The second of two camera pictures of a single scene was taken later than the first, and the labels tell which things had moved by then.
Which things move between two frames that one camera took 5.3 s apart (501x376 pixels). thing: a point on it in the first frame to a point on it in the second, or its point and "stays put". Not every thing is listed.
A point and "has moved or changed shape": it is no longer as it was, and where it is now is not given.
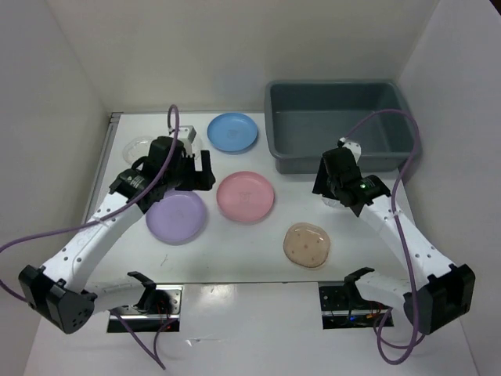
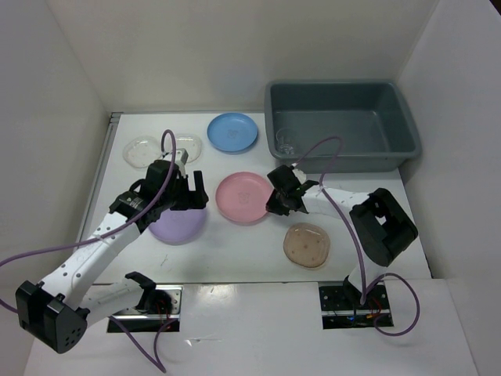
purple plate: [178, 218] stays put
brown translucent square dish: [307, 244] stays put
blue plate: [232, 132] stays put
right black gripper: [320, 182] to [272, 206]
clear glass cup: [333, 203] has moved or changed shape
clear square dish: [136, 148] stays put
